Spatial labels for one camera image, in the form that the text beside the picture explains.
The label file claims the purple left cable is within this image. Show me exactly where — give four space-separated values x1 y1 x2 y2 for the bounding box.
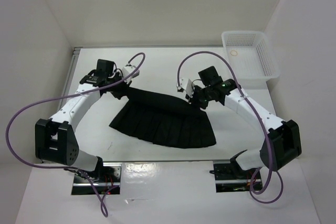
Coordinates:
5 52 146 218

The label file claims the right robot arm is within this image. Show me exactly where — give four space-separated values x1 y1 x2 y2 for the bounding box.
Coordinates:
182 66 302 178

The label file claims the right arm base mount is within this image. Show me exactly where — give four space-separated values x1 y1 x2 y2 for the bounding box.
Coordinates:
209 163 256 193

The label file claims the white plastic basket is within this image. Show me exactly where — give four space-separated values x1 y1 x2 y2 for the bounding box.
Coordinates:
222 30 280 81

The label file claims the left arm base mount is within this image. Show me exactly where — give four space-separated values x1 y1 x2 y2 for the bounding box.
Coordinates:
65 162 122 196

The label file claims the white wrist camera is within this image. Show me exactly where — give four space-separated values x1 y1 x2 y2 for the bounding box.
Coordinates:
121 65 140 82
176 78 194 101

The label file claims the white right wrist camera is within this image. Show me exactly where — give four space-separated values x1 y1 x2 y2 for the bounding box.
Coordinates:
176 78 194 101

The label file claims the black pleated skirt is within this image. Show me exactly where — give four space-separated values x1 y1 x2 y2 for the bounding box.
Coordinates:
109 88 216 148

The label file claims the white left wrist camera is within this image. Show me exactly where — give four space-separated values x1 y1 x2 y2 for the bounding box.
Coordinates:
121 65 140 82

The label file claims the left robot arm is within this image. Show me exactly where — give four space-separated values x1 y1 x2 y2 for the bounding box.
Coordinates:
35 59 140 182

